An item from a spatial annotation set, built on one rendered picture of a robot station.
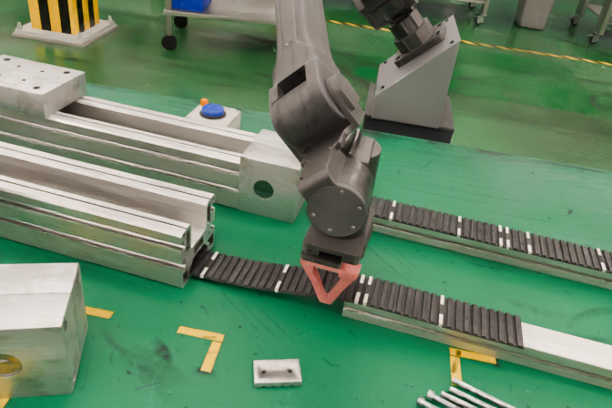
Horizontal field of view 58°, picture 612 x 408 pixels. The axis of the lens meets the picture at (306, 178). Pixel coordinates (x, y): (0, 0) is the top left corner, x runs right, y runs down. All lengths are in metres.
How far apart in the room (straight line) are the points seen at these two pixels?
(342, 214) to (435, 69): 0.70
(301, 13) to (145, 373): 0.43
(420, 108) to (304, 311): 0.63
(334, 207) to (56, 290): 0.28
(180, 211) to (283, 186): 0.16
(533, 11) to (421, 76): 4.60
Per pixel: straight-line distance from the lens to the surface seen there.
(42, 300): 0.59
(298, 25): 0.65
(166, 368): 0.64
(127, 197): 0.78
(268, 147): 0.83
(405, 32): 1.23
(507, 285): 0.83
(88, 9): 4.13
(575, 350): 0.73
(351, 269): 0.62
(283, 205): 0.82
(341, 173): 0.52
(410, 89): 1.18
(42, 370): 0.61
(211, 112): 0.99
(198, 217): 0.74
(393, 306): 0.68
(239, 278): 0.72
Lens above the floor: 1.27
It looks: 31 degrees down
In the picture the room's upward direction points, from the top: 7 degrees clockwise
